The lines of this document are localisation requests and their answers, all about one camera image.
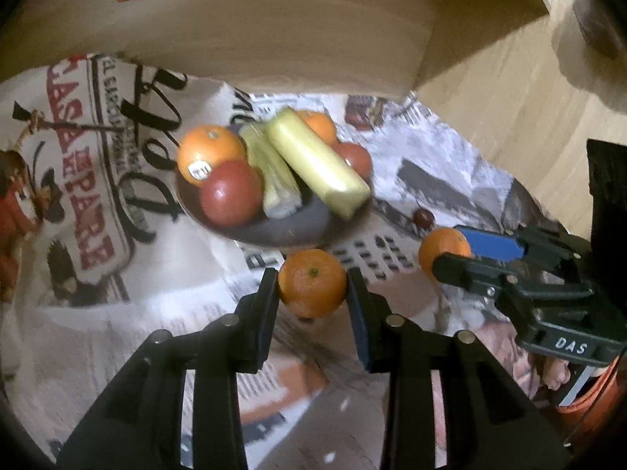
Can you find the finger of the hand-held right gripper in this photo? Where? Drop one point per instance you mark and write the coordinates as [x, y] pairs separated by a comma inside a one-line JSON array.
[[490, 244], [465, 271]]

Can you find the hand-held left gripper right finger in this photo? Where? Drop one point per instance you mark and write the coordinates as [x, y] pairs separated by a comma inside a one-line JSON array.
[[360, 325]]

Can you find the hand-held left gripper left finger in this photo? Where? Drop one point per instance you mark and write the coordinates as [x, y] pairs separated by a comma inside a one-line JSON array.
[[268, 303]]

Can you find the small orange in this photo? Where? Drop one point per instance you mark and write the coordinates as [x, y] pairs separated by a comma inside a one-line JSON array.
[[312, 284], [438, 242]]

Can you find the brown round plate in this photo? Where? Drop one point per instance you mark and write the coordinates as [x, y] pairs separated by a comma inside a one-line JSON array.
[[294, 229]]

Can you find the red tomato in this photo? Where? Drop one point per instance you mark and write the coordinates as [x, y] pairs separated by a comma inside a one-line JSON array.
[[357, 159], [230, 196]]

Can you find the yellow-green celery stick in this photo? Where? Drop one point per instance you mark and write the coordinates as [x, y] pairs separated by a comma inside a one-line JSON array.
[[274, 181], [318, 166]]

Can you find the large orange with sticker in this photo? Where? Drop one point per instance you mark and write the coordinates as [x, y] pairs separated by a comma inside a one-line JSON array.
[[210, 149]]

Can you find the large plain orange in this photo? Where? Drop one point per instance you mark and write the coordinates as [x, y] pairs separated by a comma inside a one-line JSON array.
[[323, 127]]

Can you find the newspaper print cloth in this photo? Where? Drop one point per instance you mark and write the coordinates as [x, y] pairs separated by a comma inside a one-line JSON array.
[[98, 328]]

